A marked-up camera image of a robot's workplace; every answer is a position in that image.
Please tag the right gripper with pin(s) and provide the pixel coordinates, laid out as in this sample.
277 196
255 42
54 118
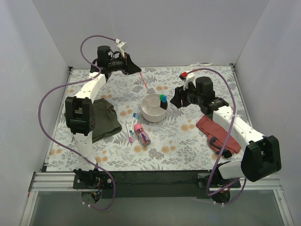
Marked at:
183 96

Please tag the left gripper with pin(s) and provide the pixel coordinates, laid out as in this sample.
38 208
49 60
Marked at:
128 63

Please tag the orange pink pen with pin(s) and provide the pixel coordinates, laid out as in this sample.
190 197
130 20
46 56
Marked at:
144 82

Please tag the blue black highlighter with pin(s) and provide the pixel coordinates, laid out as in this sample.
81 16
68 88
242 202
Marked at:
163 103

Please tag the white round organizer container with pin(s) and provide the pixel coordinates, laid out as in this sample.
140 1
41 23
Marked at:
151 110

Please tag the blue capped marker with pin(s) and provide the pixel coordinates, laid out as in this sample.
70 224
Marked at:
132 123

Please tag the pink capped marker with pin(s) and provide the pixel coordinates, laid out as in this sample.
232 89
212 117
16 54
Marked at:
129 134

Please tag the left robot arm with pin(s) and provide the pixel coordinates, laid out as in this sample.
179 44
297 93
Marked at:
99 75

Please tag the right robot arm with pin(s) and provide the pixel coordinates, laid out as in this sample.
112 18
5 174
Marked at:
261 153

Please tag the pink lid pencil jar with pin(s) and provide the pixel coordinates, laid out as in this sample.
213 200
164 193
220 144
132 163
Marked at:
143 137

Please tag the red cloth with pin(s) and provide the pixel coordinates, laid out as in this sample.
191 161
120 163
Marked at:
216 136

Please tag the dark green cloth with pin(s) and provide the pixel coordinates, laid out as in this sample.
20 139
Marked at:
103 120

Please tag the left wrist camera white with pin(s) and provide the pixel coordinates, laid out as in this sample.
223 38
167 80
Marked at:
121 46

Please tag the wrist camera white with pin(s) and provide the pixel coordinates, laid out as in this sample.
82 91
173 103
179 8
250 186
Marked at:
121 46
187 77

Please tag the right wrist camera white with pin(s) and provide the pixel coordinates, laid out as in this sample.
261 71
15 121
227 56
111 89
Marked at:
187 77

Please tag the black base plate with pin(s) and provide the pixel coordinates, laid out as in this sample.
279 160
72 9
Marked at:
143 184

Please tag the aluminium front rail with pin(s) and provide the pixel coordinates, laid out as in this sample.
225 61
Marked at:
152 198

